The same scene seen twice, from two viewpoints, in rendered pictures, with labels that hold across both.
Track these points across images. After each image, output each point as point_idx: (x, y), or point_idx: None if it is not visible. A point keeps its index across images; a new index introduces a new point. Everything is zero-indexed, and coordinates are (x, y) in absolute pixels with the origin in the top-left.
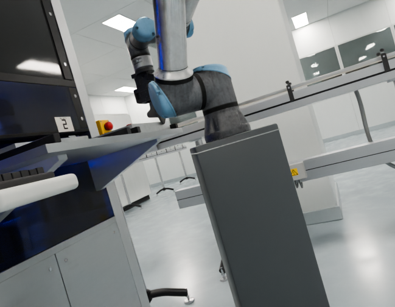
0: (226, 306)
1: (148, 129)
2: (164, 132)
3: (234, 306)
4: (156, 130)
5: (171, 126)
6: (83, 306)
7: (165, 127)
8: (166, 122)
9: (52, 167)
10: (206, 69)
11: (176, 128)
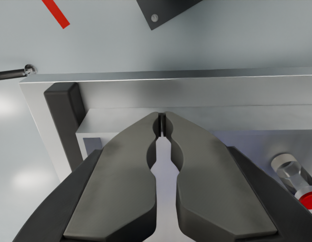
0: (84, 47)
1: (302, 112)
2: (225, 72)
3: (83, 38)
4: (231, 109)
5: (79, 111)
6: None
7: (138, 114)
8: (103, 130)
9: None
10: None
11: (88, 79)
